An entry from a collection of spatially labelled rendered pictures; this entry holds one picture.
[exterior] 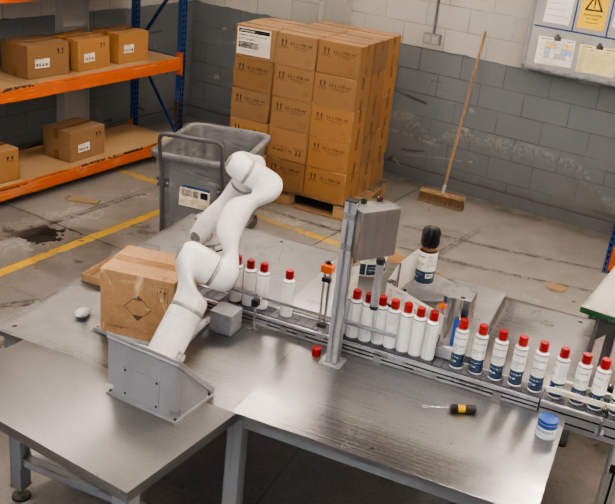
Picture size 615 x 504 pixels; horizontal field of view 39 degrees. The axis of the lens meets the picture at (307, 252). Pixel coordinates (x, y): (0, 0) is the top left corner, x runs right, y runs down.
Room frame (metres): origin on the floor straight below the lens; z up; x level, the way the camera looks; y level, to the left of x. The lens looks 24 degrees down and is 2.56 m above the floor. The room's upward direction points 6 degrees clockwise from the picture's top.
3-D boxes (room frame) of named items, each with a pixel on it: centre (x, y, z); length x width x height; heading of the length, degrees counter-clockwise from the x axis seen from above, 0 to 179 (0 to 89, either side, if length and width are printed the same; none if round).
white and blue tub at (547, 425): (2.59, -0.90, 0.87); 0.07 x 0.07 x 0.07
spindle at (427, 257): (3.58, -0.54, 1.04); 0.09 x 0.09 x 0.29
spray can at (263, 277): (3.21, 0.17, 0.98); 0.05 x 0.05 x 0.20
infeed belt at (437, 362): (3.08, -0.15, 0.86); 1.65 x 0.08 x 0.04; 69
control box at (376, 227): (2.96, -0.23, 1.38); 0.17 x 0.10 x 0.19; 124
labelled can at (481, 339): (2.88, -0.68, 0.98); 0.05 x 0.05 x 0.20
